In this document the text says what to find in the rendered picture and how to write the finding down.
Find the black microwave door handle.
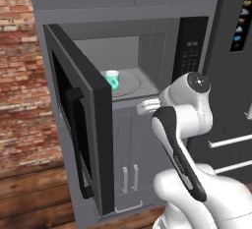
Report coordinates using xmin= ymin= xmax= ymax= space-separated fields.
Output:
xmin=64 ymin=87 xmax=95 ymax=200

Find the silver fridge drawer handle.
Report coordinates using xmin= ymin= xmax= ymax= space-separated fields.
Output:
xmin=214 ymin=159 xmax=252 ymax=175
xmin=208 ymin=134 xmax=252 ymax=149

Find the grey drawer front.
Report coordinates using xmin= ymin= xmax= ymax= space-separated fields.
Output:
xmin=113 ymin=192 xmax=158 ymax=215

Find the black microwave door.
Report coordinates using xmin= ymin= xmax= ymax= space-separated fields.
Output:
xmin=42 ymin=23 xmax=115 ymax=217

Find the grey lower cupboard door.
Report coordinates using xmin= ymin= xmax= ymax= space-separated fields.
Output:
xmin=112 ymin=113 xmax=133 ymax=198
xmin=130 ymin=110 xmax=175 ymax=193

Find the black microwave oven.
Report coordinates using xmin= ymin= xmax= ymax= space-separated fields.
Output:
xmin=48 ymin=16 xmax=210 ymax=103

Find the teal mug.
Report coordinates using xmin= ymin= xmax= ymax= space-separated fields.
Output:
xmin=104 ymin=70 xmax=121 ymax=92

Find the silver fridge door handle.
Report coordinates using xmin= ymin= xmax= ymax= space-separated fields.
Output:
xmin=244 ymin=102 xmax=252 ymax=121

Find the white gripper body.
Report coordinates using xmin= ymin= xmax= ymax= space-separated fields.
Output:
xmin=136 ymin=97 xmax=162 ymax=116

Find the dark grey fridge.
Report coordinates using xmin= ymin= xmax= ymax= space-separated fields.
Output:
xmin=187 ymin=0 xmax=252 ymax=183

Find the silver lower cupboard handle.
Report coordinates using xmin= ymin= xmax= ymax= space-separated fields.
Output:
xmin=132 ymin=163 xmax=140 ymax=192
xmin=122 ymin=166 xmax=129 ymax=195

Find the grey tall cabinet frame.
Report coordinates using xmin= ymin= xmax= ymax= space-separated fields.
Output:
xmin=27 ymin=0 xmax=224 ymax=229

